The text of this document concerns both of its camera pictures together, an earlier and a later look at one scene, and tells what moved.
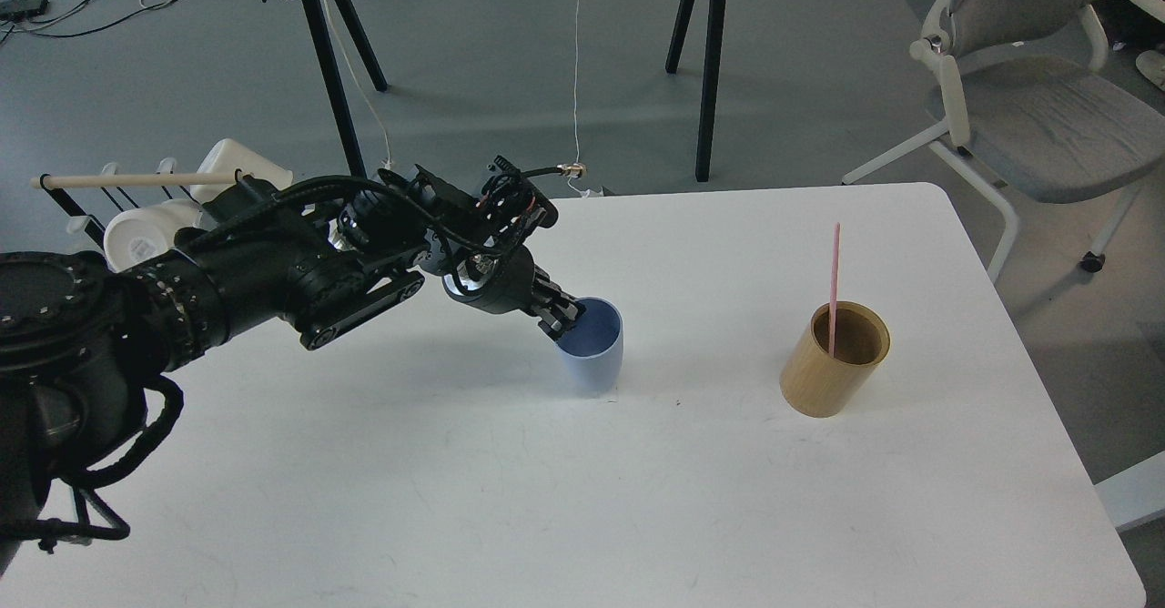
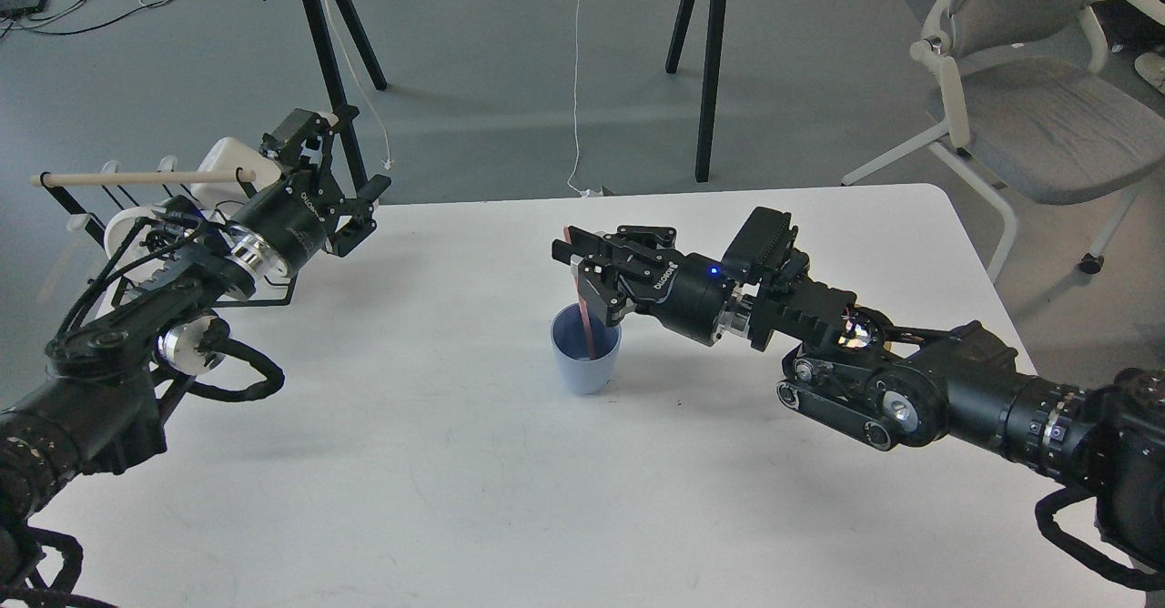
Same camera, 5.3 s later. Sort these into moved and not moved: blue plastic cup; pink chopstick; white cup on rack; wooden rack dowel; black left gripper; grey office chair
Moved: pink chopstick; black left gripper
Not moved: blue plastic cup; white cup on rack; grey office chair; wooden rack dowel
